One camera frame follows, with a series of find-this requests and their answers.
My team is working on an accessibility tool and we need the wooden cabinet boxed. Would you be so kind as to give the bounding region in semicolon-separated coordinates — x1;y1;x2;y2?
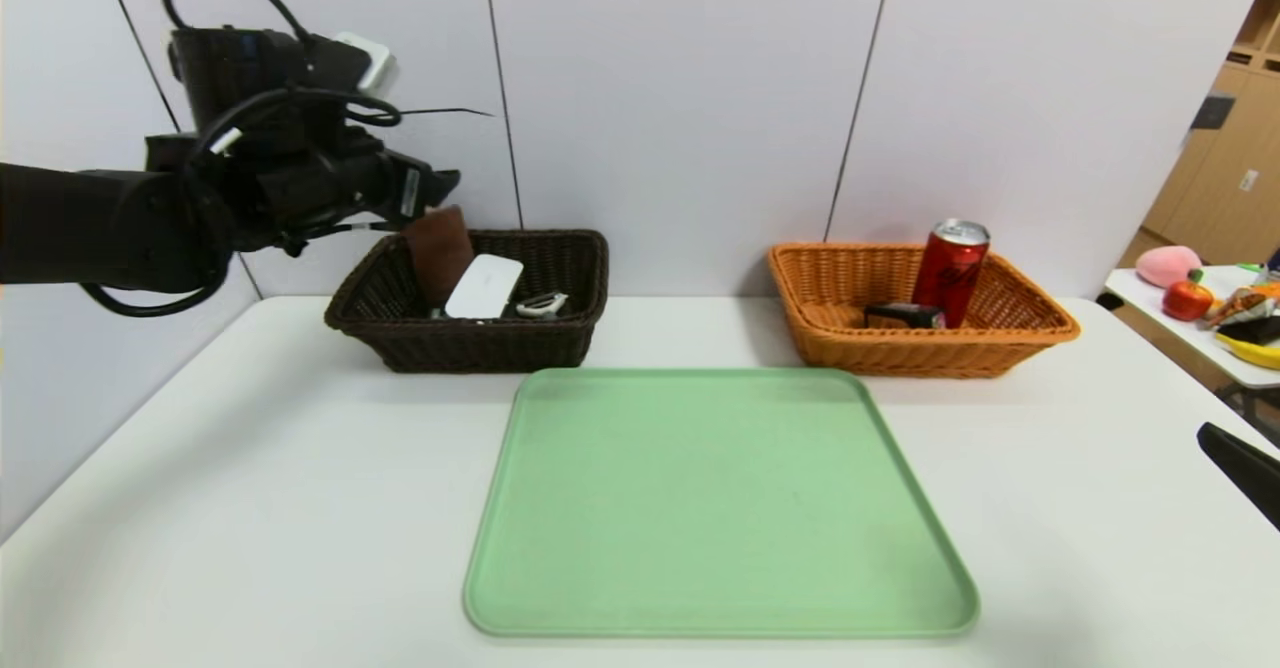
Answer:
1138;0;1280;269

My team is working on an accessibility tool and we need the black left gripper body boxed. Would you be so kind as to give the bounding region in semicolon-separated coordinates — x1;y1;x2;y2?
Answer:
333;149;436;232

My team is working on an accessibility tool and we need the dark brown wicker basket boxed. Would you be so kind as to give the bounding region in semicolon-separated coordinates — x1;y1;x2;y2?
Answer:
324;229;611;375

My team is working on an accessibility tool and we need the colourful snack bag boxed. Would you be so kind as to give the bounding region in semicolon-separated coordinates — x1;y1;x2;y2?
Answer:
1205;283;1280;331

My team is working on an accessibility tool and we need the pink peach plush toy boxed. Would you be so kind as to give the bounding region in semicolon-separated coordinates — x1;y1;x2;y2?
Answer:
1135;245;1204;290

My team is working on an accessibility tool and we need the red apple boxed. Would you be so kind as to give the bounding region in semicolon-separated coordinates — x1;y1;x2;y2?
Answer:
1162;269;1214;324

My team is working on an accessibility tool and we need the black chewing gum box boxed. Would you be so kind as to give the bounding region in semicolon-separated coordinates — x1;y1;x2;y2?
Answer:
864;302;947;331

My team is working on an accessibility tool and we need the white rectangular case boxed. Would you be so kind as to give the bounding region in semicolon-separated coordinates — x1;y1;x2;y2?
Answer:
444;254;526;321

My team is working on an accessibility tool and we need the white peeler grey handle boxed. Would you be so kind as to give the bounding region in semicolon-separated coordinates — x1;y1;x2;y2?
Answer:
514;291;572;322

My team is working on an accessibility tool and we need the brown towel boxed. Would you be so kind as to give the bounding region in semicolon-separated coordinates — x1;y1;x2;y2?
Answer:
402;205;477;309

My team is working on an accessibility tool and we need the yellow banana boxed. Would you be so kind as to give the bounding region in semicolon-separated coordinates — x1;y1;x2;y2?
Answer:
1212;334;1280;372

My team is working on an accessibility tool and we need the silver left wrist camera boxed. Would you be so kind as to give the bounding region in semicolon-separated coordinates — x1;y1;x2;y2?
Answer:
333;31;399;101

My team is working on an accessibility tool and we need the orange wicker basket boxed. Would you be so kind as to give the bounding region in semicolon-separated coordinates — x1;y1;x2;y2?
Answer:
766;243;1082;381

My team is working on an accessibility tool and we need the black flat packet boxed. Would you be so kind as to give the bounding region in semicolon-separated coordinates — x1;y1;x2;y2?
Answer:
1215;317;1280;346

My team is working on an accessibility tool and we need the white side table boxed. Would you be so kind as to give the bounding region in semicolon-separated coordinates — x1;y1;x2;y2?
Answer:
1100;268;1280;394

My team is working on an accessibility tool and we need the light green plastic tray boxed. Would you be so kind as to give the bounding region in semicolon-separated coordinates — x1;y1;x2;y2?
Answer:
462;367;980;639

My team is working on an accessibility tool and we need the red soda can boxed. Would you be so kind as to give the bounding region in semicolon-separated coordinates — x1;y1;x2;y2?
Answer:
910;218;992;330

